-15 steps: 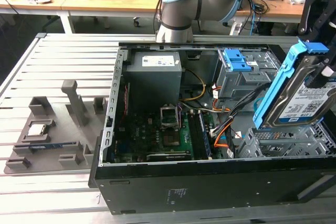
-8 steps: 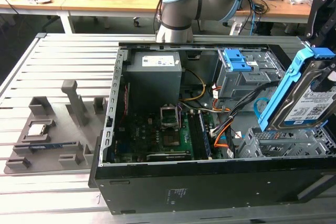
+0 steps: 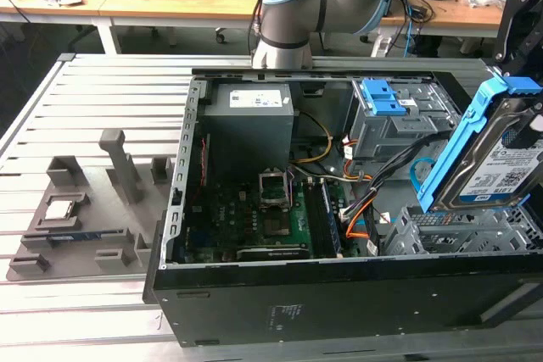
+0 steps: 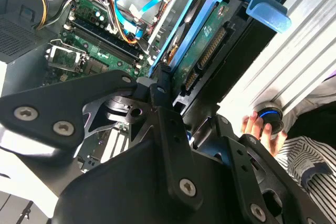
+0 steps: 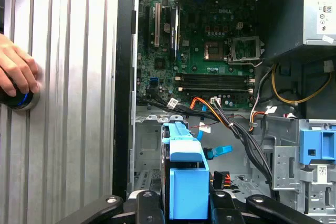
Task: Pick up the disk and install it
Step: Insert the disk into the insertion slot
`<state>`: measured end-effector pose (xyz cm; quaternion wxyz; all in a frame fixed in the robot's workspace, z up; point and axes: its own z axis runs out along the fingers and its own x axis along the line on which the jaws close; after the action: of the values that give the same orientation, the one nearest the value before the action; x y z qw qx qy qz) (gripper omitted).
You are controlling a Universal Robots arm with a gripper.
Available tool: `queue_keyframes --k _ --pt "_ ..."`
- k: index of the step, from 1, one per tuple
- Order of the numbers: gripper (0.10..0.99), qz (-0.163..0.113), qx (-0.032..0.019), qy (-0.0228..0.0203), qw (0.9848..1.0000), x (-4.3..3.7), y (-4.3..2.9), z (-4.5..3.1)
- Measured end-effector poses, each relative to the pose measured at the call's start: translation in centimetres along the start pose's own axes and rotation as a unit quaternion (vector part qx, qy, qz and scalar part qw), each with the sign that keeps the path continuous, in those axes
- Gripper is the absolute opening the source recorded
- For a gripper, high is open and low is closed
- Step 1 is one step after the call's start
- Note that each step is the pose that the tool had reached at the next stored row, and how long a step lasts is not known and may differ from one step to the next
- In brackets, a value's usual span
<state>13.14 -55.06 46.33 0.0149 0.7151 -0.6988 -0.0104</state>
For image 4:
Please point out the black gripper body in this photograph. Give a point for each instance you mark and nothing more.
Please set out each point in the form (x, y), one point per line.
(118, 195)

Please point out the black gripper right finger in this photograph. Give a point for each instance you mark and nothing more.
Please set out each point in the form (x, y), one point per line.
(246, 182)

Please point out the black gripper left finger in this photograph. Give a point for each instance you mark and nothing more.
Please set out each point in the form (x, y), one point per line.
(52, 103)

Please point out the hard disk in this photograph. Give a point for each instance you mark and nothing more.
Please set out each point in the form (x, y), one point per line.
(204, 43)

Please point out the person's hand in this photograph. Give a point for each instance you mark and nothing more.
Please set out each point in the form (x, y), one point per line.
(250, 124)

